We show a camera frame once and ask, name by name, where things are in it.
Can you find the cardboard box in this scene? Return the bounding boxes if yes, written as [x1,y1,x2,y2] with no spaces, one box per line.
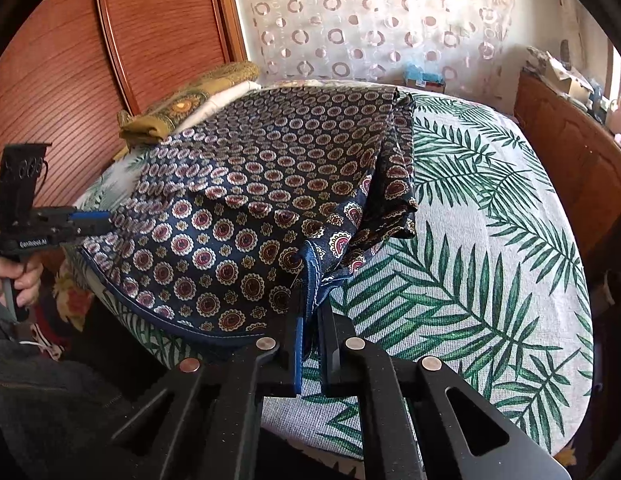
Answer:
[545,54,595,104]

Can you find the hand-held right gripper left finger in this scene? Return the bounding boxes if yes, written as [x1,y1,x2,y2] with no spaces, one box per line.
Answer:
[110,287,307,480]

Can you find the gold patterned cloth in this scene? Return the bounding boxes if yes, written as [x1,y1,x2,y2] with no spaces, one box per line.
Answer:
[118,61,262,149]

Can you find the dark floral cloth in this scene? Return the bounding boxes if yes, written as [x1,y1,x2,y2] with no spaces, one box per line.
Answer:
[49,259,97,335]

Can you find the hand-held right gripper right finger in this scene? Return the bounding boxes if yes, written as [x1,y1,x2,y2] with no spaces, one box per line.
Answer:
[318,304,572,480]

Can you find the leaf print bed sheet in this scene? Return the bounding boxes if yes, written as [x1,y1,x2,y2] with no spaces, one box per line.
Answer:
[73,81,597,462]

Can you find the wooden headboard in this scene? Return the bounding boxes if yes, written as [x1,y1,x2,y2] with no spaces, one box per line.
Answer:
[0,0,250,273]

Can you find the blue tissue box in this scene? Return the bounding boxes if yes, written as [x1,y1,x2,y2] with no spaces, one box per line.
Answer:
[403,62,447,94]

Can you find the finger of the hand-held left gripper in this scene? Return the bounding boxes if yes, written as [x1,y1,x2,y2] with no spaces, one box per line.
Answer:
[64,210,114,240]

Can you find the circle pattern sheer curtain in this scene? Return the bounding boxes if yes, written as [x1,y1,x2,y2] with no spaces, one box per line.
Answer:
[229,0,517,87]

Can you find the person's left hand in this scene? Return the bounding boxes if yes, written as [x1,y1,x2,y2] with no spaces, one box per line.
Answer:
[0,254,44,311]

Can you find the navy medallion print top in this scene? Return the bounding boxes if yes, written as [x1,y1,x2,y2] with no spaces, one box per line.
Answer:
[78,85,422,347]

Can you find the person's dark trousers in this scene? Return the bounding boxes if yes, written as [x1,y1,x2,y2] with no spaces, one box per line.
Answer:
[0,305,231,480]

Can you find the wooden cabinet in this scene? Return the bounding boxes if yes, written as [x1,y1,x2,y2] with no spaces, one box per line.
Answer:
[513,67,621,288]

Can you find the white pillow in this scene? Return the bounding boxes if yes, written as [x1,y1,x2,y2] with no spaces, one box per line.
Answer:
[175,80,262,132]

